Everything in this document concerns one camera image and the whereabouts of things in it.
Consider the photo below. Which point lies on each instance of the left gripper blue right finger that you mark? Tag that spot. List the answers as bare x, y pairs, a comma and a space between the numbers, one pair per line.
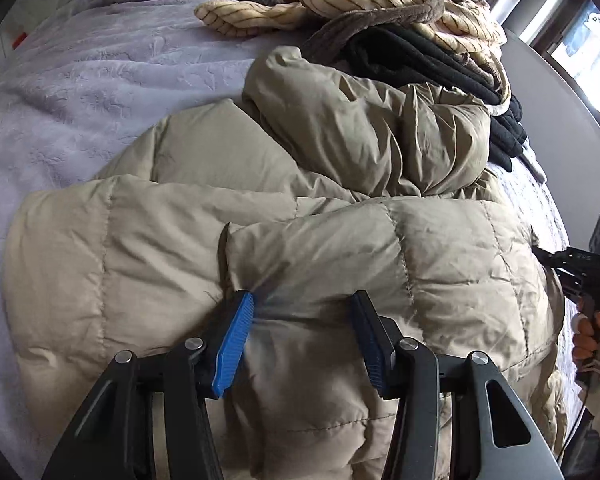
377, 337

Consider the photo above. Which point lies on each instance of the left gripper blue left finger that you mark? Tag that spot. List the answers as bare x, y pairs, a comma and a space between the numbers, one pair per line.
224, 344

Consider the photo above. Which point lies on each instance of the beige puffer jacket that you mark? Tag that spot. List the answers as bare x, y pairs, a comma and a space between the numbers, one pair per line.
314, 185

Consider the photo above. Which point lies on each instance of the person's right hand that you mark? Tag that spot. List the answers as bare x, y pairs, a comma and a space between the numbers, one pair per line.
586, 346

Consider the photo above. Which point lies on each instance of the light grey cloth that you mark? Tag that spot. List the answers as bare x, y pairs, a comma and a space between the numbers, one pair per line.
528, 158

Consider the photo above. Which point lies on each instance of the black folded fleece garment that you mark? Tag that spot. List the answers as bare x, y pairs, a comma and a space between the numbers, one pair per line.
398, 56

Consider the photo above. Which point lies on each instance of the lavender embossed bed blanket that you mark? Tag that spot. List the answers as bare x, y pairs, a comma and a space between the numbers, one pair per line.
80, 89

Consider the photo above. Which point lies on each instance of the beige striped plush robe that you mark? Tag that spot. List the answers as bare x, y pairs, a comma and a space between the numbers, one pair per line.
463, 27

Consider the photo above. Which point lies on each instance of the red small box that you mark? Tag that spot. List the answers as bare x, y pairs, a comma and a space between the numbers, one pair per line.
19, 40

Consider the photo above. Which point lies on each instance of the window with dark frame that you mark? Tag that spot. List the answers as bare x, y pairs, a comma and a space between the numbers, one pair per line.
578, 52

